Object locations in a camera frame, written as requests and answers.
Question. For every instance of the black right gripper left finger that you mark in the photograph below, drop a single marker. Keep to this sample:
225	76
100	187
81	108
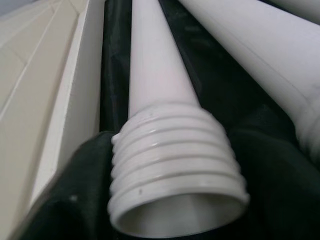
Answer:
75	200

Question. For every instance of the white plastic table leg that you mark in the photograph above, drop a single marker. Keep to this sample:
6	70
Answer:
262	50
300	3
155	75

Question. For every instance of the white plastic table top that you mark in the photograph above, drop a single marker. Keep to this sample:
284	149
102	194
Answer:
25	75

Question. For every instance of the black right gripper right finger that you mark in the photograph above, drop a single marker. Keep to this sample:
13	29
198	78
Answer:
280	195

